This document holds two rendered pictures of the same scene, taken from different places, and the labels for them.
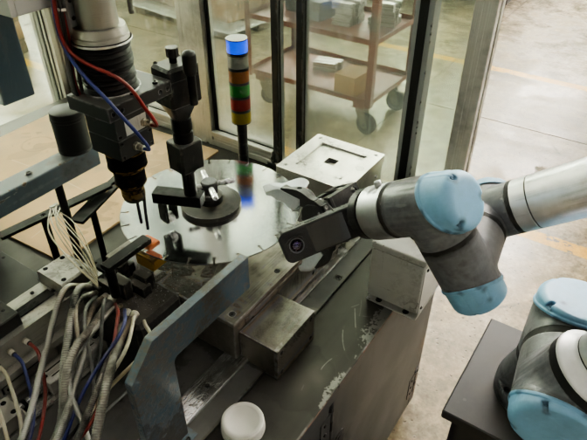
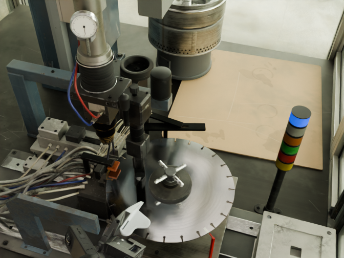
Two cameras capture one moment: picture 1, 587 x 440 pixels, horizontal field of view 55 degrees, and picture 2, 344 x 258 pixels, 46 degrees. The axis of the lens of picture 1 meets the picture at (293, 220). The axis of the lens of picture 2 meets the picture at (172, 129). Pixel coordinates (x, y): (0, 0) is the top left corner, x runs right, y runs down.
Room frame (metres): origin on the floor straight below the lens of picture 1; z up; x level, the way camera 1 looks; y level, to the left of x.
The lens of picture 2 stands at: (0.66, -0.45, 1.78)
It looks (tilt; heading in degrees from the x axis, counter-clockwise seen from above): 45 degrees down; 72
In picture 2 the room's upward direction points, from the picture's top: 1 degrees clockwise
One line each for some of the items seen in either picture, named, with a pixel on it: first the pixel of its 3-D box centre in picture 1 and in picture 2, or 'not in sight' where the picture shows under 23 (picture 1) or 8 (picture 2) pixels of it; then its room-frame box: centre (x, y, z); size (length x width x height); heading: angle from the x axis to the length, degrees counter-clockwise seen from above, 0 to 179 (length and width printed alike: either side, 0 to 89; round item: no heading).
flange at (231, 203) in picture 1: (210, 199); (170, 181); (0.85, 0.15, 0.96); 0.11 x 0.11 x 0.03
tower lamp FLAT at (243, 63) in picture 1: (238, 59); (296, 126); (1.15, 0.12, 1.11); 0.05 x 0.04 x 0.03; 56
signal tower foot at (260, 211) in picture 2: not in sight; (269, 209); (1.15, 0.12, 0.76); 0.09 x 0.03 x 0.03; 146
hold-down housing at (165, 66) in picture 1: (180, 113); (136, 122); (0.78, 0.17, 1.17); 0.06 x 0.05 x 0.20; 137
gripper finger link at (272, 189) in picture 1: (292, 188); (137, 218); (0.74, 0.00, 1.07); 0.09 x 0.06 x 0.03; 45
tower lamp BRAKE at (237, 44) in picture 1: (237, 44); (299, 116); (1.15, 0.12, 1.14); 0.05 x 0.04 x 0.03; 56
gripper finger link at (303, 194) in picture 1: (303, 202); (116, 231); (0.69, -0.02, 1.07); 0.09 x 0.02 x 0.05; 45
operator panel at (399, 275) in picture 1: (424, 243); not in sight; (0.90, -0.27, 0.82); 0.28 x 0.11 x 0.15; 146
